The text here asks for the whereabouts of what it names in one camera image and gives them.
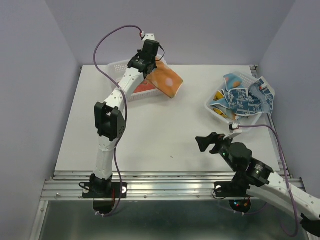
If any white perforated basket right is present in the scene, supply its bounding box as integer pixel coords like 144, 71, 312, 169
204, 71, 276, 125

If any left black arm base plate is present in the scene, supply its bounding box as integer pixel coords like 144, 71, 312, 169
78, 182, 128, 199

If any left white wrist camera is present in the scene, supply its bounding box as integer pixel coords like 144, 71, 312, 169
139, 31, 156, 42

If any white perforated basket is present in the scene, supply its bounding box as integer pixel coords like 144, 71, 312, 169
105, 59, 163, 102
204, 71, 276, 125

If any light blue orange towel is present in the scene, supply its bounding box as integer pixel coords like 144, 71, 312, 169
223, 73, 244, 91

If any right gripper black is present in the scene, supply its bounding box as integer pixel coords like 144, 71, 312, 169
194, 131, 238, 172

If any white perforated basket left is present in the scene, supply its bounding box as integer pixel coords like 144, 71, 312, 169
105, 59, 163, 102

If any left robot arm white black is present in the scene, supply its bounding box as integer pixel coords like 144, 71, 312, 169
79, 39, 161, 199

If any yellow patterned towel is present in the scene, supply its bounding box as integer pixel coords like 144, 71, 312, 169
208, 90, 236, 120

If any blue white patterned towel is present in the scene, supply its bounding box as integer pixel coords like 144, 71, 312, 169
225, 77, 276, 117

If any aluminium rail frame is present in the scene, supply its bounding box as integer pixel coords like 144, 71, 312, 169
29, 170, 320, 240

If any orange polka dot towel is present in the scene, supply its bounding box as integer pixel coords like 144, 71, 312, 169
146, 61, 184, 99

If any red bear towel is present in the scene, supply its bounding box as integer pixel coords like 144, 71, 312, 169
133, 80, 158, 94

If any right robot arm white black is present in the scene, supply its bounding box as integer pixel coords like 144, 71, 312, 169
195, 132, 320, 237

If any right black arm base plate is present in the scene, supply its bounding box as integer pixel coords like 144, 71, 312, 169
214, 181, 249, 199

